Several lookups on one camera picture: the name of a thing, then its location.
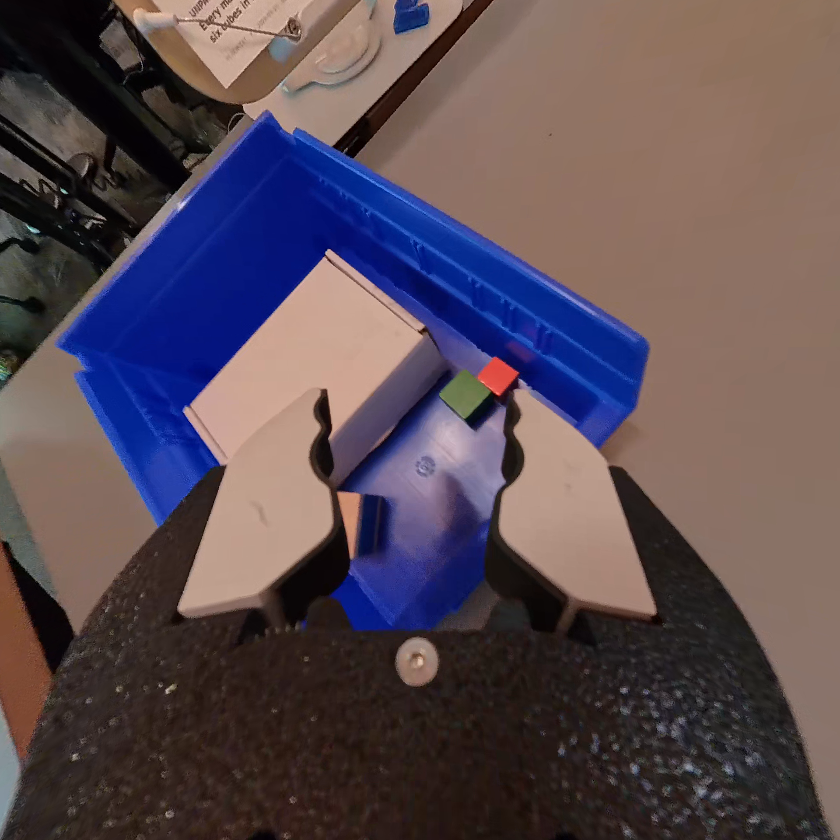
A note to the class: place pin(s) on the blue plastic bin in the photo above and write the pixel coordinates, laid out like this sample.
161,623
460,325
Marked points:
229,229

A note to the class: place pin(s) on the white cardboard mailer box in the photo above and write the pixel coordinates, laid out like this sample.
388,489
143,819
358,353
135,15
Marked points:
328,348

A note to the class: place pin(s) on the green cube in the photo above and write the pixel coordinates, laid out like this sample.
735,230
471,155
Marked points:
463,394

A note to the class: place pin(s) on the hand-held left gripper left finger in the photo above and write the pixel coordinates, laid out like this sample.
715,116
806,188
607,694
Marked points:
262,525

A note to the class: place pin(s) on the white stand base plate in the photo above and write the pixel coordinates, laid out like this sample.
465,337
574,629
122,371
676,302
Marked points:
394,59

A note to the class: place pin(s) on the red cube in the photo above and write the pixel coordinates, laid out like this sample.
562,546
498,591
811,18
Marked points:
499,375

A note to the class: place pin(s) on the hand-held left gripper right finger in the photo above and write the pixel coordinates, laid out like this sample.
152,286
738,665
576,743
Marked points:
571,525

